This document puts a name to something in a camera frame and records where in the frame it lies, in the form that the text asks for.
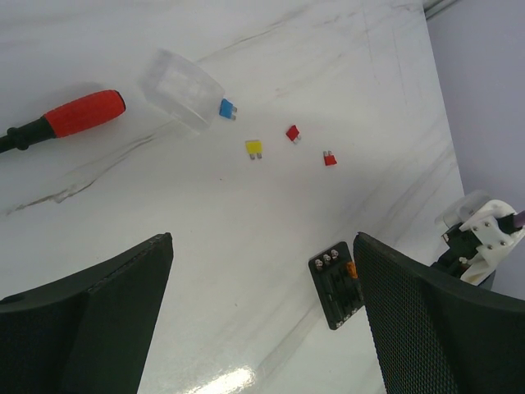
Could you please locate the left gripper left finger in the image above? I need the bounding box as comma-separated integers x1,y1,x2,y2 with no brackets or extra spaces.
1,233,173,393

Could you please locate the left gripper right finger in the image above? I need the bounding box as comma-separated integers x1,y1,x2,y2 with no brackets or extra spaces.
353,232,524,393

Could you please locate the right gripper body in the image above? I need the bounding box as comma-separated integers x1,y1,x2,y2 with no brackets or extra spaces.
429,229,497,291

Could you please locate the black fuse box base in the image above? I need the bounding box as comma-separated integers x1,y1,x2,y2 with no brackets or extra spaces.
308,241,364,330

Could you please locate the orange blade fuse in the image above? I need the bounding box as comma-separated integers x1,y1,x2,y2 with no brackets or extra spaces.
346,261,358,279

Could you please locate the bright red blade fuse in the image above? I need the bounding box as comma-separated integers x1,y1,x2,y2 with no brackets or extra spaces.
323,151,337,167

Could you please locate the dark red blade fuse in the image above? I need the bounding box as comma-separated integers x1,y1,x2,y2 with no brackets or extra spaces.
285,125,301,144

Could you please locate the yellow blade fuse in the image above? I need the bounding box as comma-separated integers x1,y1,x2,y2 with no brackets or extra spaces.
245,140,263,160

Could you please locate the clear plastic fuse box cover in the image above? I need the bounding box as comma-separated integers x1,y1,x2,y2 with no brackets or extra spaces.
139,49,225,131

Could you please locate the blue blade fuse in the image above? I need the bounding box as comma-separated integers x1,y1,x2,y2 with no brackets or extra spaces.
219,98,237,121

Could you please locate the red handled screwdriver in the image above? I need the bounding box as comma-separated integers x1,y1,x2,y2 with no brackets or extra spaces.
1,89,126,153

